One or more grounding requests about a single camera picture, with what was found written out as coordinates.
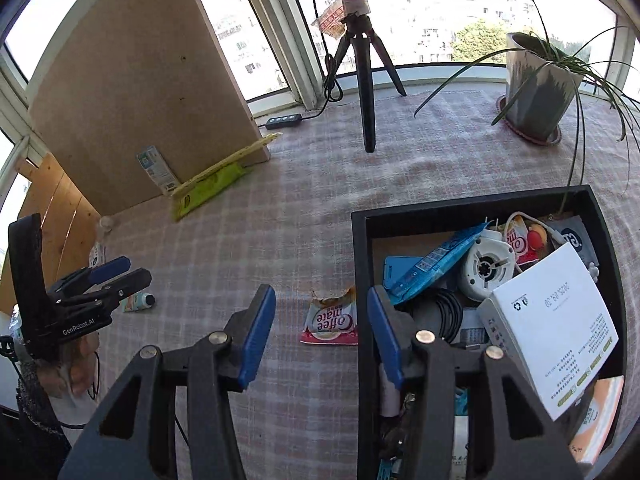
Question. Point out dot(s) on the black storage tray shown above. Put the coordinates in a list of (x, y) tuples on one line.
[(362, 260)]

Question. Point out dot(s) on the desktop with checked tablecloth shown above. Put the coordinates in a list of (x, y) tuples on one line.
[(300, 220)]

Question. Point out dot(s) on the black tripod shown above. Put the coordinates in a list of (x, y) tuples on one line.
[(365, 85)]

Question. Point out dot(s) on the green spider plant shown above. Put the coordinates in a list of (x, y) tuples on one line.
[(580, 60)]

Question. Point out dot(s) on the slatted wooden panel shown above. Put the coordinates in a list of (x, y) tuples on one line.
[(55, 210)]

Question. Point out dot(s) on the snack wrapper taped to tripod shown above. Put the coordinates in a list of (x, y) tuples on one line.
[(330, 20)]

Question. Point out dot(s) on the grey and white plant pot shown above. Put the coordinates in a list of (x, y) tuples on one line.
[(540, 95)]

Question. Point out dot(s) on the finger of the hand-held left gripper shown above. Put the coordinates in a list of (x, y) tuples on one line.
[(125, 285), (110, 266)]

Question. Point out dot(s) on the orange and white packet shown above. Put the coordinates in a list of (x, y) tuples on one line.
[(600, 415)]

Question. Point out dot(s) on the blue wet wipes packet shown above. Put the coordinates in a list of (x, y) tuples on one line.
[(440, 260)]

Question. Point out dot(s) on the small white tube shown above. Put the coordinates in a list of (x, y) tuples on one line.
[(137, 302)]

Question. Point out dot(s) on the white cardboard box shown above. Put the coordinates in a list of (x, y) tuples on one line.
[(555, 320)]

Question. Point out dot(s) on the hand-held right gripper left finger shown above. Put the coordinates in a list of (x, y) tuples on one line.
[(257, 332)]

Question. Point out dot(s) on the green packet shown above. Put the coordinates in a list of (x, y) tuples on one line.
[(210, 190)]

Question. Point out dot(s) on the white round plug device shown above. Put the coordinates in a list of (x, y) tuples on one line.
[(485, 265)]

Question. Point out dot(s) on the torn red coffee creamer sachet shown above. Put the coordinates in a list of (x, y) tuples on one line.
[(330, 322)]

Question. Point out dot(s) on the blue and white packet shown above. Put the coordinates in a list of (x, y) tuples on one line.
[(156, 170)]

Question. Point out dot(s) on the person's left hand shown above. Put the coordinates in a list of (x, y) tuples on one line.
[(75, 365)]

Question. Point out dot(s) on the clear plastic bottle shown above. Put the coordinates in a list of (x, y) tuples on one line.
[(105, 222)]

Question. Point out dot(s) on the red and orange ball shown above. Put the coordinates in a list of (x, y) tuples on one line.
[(537, 237)]

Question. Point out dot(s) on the white window frame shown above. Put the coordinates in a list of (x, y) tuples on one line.
[(280, 25)]

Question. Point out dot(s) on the person's left forearm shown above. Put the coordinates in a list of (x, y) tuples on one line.
[(35, 410)]

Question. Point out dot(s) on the yellow tea stick packet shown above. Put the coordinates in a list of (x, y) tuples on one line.
[(225, 165)]

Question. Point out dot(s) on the large wooden board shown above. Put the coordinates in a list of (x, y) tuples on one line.
[(140, 85)]

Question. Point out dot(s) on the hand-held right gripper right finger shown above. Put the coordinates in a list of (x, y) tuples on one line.
[(386, 332)]

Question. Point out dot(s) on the pink pot saucer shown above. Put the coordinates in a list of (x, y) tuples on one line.
[(550, 139)]

